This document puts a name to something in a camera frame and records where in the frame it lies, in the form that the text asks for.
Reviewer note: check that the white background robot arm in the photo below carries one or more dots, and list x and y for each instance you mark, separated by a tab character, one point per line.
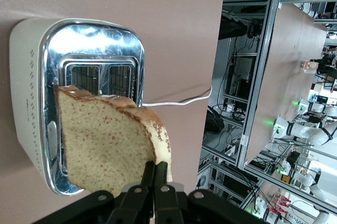
302	130

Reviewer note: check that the chrome and cream toaster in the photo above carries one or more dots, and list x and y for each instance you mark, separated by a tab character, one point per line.
31	89

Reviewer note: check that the brown table cover cloth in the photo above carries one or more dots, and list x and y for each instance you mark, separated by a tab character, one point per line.
171	37

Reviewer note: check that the black background bag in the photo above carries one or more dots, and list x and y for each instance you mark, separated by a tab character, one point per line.
214	122

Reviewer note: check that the brown bread slice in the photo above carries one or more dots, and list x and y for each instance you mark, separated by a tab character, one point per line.
105	142

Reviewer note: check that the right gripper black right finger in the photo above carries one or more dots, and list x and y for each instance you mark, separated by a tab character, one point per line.
167	205

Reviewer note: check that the aluminium profile rack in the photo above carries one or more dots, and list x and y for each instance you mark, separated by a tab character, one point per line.
259	76

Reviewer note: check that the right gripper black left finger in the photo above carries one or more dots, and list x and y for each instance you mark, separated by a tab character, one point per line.
134	205

